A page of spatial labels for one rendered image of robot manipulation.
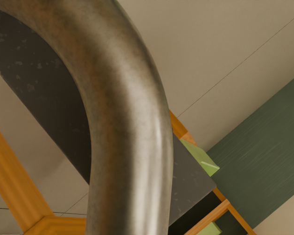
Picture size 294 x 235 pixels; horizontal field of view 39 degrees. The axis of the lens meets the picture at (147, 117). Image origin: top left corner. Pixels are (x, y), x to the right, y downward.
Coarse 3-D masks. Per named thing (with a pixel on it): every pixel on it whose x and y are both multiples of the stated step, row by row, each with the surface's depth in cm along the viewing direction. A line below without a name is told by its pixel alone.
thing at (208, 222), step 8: (216, 192) 538; (224, 200) 529; (216, 208) 529; (224, 208) 531; (232, 208) 528; (208, 216) 529; (216, 216) 531; (240, 216) 523; (200, 224) 528; (208, 224) 535; (216, 224) 569; (192, 232) 528; (200, 232) 535; (208, 232) 532; (216, 232) 530; (248, 232) 516
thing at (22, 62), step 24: (0, 24) 19; (24, 24) 19; (0, 48) 19; (24, 48) 19; (48, 48) 19; (0, 72) 19; (24, 72) 19; (48, 72) 19; (24, 96) 19; (48, 96) 19; (72, 96) 19; (48, 120) 19; (72, 120) 19; (72, 144) 19; (192, 168) 19; (192, 192) 18
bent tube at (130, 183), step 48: (0, 0) 15; (48, 0) 14; (96, 0) 14; (96, 48) 14; (144, 48) 15; (96, 96) 14; (144, 96) 14; (96, 144) 14; (144, 144) 14; (96, 192) 14; (144, 192) 14
